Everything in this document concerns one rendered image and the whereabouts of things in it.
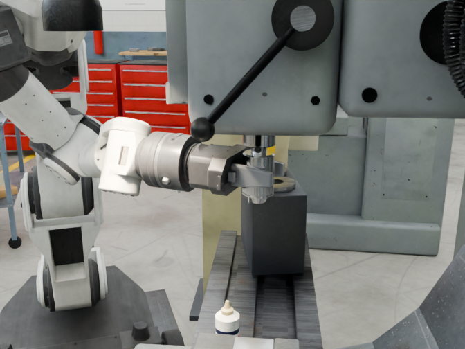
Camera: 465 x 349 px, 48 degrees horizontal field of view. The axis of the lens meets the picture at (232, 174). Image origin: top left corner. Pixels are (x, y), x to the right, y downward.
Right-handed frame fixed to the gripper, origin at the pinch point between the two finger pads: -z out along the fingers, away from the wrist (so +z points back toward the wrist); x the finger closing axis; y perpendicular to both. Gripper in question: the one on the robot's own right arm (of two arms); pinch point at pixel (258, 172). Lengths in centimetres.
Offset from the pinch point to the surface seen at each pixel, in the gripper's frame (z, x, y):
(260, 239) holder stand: 10.1, 30.2, 24.8
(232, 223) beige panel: 70, 158, 78
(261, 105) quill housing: -3.5, -9.3, -11.5
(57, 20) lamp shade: 18.9, -18.4, -21.3
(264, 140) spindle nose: -1.5, -1.9, -5.3
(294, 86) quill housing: -7.2, -8.1, -13.9
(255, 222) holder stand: 11.1, 29.7, 20.8
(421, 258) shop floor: -18, 255, 124
